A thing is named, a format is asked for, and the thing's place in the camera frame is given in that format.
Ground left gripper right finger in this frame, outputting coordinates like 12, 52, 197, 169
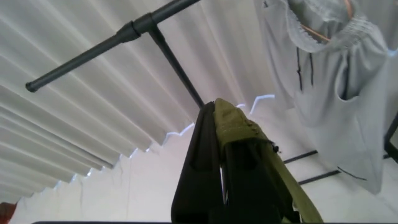
222, 139, 301, 223

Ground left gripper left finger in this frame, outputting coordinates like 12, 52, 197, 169
170, 101, 225, 223

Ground green garment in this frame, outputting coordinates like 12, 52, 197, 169
213, 98, 324, 223

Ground pale grey trousers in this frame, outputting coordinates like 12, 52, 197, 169
253, 0, 398, 195

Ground pink clothes hanger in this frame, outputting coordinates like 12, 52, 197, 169
300, 0, 355, 43

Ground black clothes rack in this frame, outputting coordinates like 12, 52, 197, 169
25, 0, 398, 187

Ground white curtain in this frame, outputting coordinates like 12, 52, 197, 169
0, 0, 398, 205

